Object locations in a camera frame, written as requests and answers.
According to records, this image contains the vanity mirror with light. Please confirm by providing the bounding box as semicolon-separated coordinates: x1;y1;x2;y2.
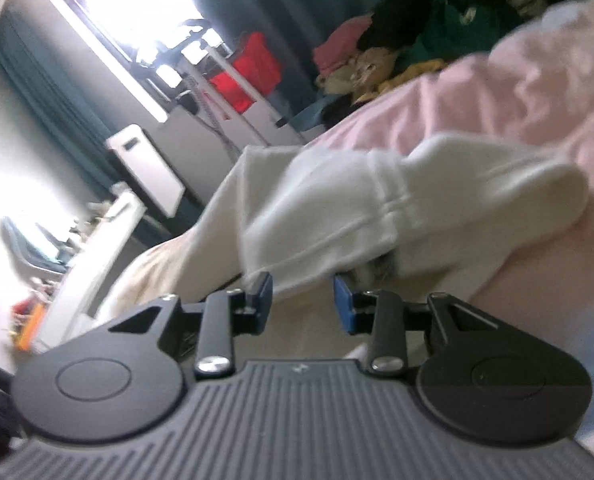
0;216;72;278

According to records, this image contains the teal curtain left panel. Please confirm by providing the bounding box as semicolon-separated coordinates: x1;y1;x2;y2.
0;8;179;246

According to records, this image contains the red cloth on stand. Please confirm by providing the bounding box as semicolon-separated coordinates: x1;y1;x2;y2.
209;32;283;114

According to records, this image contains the white zip-up jacket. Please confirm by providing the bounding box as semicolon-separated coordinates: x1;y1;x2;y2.
175;133;589;300

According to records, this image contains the orange box on desk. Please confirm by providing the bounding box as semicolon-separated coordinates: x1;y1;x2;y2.
16;304;46;352

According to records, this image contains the white panel heater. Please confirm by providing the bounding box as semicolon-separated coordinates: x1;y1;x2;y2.
106;125;185;219

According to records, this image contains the white garment steamer stand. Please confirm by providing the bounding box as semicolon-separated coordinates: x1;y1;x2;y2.
129;18;306;146

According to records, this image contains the dark framed window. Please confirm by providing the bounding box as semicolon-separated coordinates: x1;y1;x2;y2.
50;0;224;124

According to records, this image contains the pile of dark clothes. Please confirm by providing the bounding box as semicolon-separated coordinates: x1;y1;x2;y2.
356;0;566;70

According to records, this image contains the pastel tie-dye bed quilt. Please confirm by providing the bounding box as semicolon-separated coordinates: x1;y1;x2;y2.
96;0;594;439

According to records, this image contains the pink garment in pile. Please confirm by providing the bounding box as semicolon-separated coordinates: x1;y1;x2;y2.
313;14;372;76

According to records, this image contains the white vanity desk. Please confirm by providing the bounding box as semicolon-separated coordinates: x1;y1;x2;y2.
30;191;145;354

